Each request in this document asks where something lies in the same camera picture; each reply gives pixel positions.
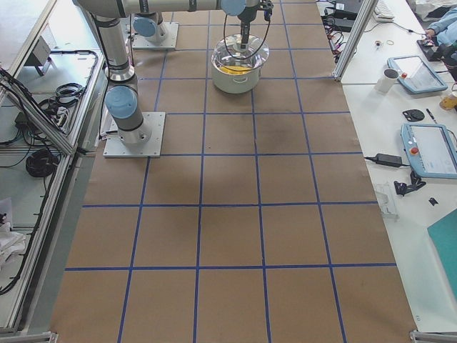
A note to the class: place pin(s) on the glass pot lid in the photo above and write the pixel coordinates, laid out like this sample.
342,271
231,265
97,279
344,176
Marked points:
231,56

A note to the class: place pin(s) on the black round disc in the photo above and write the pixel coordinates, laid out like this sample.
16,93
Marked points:
413,115

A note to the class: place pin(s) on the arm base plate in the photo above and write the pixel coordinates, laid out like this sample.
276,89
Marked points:
140,43
142,142

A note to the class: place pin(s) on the far teach pendant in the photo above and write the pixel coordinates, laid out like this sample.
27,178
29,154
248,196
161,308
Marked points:
416,75

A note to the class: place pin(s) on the yellow corn cob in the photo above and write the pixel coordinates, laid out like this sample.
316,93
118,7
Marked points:
235,70

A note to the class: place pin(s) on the teach pendant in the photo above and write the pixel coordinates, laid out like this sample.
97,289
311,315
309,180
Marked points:
429,150
416,75

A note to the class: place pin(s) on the white mug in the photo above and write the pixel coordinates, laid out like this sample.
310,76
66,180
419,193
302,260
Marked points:
387,80

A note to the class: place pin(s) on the small black clip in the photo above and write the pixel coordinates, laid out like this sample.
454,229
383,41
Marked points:
433,201

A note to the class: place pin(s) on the clear plastic holder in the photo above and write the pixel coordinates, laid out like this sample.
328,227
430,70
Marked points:
386,201

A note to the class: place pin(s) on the black bracket part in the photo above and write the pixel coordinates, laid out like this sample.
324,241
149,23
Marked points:
403,189

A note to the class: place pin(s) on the black pen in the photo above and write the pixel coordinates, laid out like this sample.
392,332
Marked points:
432,117

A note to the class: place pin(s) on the aluminium frame post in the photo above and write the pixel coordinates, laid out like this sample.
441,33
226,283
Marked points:
364,15

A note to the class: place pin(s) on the black power adapter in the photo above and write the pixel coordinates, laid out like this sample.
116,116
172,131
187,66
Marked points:
386,160

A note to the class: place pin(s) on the person blue sleeve arm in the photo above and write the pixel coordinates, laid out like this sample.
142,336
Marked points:
444,30

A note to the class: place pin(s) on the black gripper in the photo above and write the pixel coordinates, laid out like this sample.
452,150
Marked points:
245,16

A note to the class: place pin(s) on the yellow drink cup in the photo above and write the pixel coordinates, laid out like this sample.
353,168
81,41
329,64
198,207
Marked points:
449,101

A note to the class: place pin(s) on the pale green electric pot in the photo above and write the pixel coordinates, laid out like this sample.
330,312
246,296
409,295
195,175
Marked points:
234,84

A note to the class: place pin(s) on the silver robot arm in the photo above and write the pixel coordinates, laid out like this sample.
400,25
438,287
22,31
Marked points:
121,100
150,26

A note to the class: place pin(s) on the near teach pendant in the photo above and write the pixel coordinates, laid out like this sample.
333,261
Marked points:
429,150

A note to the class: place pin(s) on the teal board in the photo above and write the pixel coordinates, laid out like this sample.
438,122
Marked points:
443,235

